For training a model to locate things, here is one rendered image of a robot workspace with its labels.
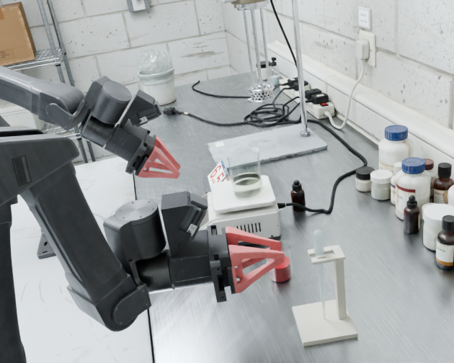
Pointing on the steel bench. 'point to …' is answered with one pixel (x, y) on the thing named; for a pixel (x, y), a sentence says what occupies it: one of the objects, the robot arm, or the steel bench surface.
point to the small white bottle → (394, 181)
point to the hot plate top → (219, 191)
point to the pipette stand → (312, 314)
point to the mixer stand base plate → (269, 144)
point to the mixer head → (247, 4)
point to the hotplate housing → (248, 220)
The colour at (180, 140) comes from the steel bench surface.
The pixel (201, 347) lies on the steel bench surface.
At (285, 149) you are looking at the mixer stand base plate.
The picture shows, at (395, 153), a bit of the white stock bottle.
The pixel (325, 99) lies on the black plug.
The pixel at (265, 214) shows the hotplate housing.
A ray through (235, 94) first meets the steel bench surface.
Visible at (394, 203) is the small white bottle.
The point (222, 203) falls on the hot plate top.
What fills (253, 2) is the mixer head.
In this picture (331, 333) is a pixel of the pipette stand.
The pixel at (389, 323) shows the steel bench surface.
